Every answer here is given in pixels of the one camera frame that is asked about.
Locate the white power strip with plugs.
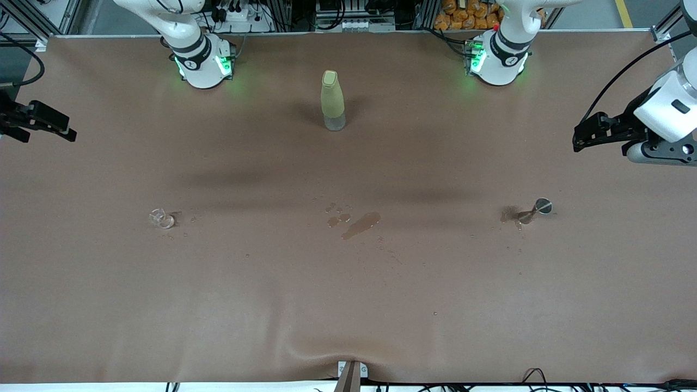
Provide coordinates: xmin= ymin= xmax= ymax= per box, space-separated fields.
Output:
xmin=217 ymin=5 xmax=273 ymax=33

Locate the small liquid droplets cluster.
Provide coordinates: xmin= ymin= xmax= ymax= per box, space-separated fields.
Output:
xmin=325 ymin=203 xmax=352 ymax=228

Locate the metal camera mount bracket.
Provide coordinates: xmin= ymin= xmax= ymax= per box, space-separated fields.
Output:
xmin=337 ymin=360 xmax=369 ymax=392

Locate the brown table mat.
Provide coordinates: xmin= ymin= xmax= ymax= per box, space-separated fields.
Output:
xmin=0 ymin=30 xmax=697 ymax=385

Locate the clear glass beaker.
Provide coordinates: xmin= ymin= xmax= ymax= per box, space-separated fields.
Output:
xmin=149 ymin=207 xmax=176 ymax=230

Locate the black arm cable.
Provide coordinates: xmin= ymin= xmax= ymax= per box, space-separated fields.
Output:
xmin=0 ymin=32 xmax=46 ymax=88
xmin=580 ymin=30 xmax=697 ymax=128

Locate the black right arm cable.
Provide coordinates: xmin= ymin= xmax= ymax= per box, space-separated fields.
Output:
xmin=0 ymin=32 xmax=46 ymax=88

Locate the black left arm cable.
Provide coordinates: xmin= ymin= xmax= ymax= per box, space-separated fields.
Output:
xmin=580 ymin=30 xmax=697 ymax=128

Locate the green sleeved clear bottle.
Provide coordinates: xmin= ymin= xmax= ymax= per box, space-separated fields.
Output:
xmin=320 ymin=70 xmax=347 ymax=132

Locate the steel jigger measuring cup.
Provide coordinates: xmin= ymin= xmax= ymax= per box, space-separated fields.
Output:
xmin=515 ymin=198 xmax=553 ymax=224

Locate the orange packaged bread pile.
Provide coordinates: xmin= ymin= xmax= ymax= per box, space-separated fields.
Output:
xmin=434 ymin=0 xmax=504 ymax=31

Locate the black cable loop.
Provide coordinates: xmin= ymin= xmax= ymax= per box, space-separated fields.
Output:
xmin=522 ymin=368 xmax=548 ymax=390

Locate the long white power strip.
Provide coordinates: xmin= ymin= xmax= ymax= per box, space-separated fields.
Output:
xmin=317 ymin=19 xmax=396 ymax=32

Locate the aluminium cell frame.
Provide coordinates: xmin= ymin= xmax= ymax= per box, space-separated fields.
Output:
xmin=0 ymin=0 xmax=697 ymax=51

